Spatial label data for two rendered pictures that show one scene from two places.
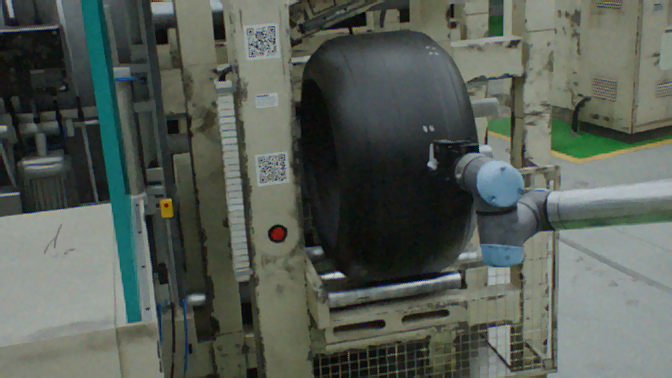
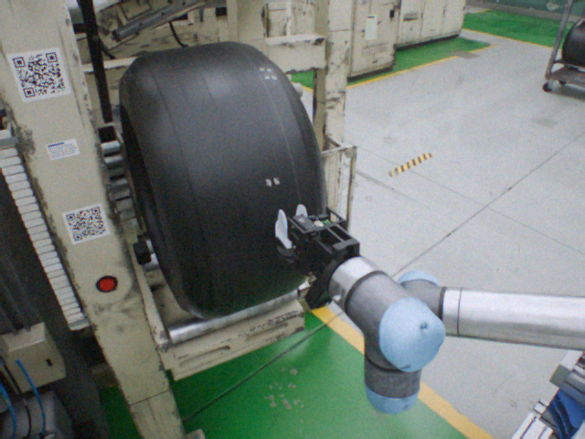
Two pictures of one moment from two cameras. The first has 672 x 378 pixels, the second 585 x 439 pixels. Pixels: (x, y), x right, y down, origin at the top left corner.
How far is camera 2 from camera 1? 121 cm
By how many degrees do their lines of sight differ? 22
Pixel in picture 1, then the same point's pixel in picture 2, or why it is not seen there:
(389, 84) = (219, 125)
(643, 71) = (356, 40)
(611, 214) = (530, 340)
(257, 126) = (57, 181)
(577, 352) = not seen: hidden behind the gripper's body
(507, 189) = (426, 351)
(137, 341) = not seen: outside the picture
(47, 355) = not seen: outside the picture
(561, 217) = (461, 332)
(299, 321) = (145, 347)
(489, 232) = (387, 386)
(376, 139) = (207, 205)
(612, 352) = (363, 239)
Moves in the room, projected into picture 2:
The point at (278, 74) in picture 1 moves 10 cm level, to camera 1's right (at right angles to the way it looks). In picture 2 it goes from (72, 115) to (132, 108)
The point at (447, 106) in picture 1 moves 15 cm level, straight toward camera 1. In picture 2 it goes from (293, 150) to (306, 196)
